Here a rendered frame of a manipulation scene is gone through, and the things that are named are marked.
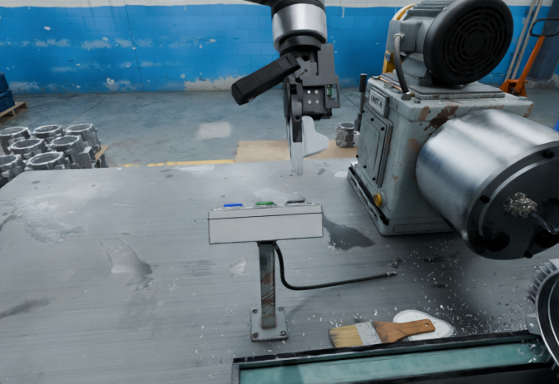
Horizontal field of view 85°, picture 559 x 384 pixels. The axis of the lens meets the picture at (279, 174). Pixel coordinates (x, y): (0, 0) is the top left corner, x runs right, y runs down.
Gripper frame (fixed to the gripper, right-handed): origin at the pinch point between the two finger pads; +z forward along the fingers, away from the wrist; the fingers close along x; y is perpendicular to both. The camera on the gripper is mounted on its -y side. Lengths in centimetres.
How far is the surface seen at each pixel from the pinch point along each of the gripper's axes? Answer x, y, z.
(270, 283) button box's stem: 4.7, -4.7, 19.3
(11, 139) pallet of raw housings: 179, -177, -45
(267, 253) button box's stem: 1.0, -5.1, 13.5
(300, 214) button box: -3.5, 0.0, 7.3
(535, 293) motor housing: -7.7, 32.1, 20.1
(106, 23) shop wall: 443, -230, -282
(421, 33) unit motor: 19, 35, -32
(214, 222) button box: -3.5, -12.7, 7.7
